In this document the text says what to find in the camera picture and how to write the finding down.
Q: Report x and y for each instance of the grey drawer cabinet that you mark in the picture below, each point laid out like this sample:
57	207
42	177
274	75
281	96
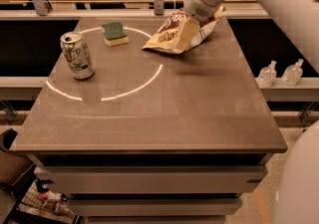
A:
153	188

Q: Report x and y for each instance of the green white soda can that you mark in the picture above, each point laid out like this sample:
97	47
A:
76	52

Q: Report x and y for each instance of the brown chair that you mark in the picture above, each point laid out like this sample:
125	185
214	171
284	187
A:
12	164

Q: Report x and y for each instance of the clear sanitizer bottle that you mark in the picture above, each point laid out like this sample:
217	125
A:
267	75
293	73

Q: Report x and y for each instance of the green yellow sponge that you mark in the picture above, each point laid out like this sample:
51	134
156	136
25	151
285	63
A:
114	34

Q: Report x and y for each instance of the brown chip bag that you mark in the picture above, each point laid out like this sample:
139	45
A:
164	38

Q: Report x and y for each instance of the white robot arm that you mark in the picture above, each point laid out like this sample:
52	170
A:
297	199

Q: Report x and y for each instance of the wire basket with items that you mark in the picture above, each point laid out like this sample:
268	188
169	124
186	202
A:
41	201

